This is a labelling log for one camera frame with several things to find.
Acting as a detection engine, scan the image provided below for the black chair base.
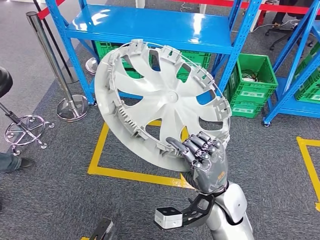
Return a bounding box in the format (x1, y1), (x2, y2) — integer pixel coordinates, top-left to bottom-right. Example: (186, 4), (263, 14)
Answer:
(265, 26), (315, 51)

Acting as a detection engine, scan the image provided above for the blue metal shelf rack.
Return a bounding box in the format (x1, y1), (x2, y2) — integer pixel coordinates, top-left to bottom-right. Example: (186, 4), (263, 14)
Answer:
(263, 0), (320, 127)
(45, 0), (263, 106)

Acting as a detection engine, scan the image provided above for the white desk with metal rail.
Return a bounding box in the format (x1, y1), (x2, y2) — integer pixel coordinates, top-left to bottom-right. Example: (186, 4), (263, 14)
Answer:
(134, 0), (208, 15)

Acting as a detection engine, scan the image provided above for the red barrier belt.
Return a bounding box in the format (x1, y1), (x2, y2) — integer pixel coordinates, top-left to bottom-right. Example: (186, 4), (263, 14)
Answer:
(37, 0), (320, 21)

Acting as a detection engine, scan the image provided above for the grey plastic wheel hubcap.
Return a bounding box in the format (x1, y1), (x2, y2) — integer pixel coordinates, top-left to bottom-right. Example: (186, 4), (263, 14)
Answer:
(94, 39), (232, 172)

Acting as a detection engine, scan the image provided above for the chrome stanchion base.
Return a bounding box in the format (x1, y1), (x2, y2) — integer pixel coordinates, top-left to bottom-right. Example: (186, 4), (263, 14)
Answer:
(85, 56), (99, 76)

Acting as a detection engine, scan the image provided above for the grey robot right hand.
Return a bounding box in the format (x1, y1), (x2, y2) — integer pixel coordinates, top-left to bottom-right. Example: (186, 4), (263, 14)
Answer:
(165, 131), (229, 195)

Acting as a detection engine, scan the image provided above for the white floor cable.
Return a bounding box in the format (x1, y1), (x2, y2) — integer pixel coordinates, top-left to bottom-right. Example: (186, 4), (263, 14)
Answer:
(231, 19), (300, 34)

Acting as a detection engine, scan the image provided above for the dark barrier stanchion post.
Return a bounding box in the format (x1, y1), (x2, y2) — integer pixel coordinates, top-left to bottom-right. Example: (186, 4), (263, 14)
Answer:
(32, 0), (79, 85)

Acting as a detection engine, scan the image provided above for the chrome stool with black seat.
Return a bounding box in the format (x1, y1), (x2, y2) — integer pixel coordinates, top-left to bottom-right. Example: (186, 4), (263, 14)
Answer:
(0, 66), (55, 157)

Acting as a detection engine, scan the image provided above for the person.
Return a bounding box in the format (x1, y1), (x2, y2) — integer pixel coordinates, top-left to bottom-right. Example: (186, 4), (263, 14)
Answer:
(271, 0), (320, 29)

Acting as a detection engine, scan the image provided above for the chrome barrier stanchion post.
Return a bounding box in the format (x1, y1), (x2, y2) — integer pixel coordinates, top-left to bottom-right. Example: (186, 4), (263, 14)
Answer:
(26, 11), (90, 123)

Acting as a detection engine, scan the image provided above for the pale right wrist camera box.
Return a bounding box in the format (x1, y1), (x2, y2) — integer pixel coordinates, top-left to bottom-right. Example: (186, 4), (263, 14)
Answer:
(154, 206), (183, 230)

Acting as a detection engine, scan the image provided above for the person's foot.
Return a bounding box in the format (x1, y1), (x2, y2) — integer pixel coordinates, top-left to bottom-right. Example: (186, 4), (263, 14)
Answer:
(0, 152), (35, 174)

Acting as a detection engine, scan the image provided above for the black cables bundle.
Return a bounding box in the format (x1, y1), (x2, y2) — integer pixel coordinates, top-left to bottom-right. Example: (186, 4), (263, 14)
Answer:
(241, 70), (260, 83)

